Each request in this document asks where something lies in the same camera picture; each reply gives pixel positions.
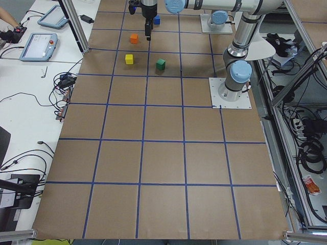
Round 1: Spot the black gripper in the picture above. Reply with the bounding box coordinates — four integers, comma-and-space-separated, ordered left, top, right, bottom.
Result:
141, 0, 157, 41

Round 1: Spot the blue block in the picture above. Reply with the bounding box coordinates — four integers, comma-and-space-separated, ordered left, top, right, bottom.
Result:
153, 15, 161, 26

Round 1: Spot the orange block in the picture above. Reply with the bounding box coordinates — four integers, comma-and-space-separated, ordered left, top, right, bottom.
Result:
130, 33, 139, 44

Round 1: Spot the yellow block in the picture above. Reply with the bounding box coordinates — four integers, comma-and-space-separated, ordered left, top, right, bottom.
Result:
125, 54, 134, 65

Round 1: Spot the green block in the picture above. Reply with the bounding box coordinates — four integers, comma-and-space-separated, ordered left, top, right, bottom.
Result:
156, 58, 166, 70

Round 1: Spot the person hand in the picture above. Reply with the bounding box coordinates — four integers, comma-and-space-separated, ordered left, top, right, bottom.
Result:
3, 16, 19, 28

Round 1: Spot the black power adapter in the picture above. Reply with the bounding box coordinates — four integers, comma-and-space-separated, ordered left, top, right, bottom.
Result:
80, 15, 94, 23

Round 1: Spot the far teach pendant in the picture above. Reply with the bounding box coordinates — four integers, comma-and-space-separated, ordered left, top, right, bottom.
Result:
37, 5, 67, 30

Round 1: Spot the teach pendant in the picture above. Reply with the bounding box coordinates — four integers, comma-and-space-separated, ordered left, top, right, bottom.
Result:
37, 5, 67, 30
19, 33, 58, 62

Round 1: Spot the near teach pendant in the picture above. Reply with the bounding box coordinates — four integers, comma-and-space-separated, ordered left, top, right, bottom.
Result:
19, 33, 58, 62

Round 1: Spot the white chair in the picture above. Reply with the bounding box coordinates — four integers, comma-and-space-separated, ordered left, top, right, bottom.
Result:
245, 32, 276, 61

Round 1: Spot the orange snack packet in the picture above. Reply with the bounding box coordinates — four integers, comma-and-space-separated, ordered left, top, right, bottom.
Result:
302, 175, 321, 195

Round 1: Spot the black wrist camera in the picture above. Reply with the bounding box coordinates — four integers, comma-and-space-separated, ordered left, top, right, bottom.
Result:
128, 0, 141, 15

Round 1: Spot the aluminium frame post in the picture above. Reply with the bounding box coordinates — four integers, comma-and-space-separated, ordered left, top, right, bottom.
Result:
58, 0, 89, 54

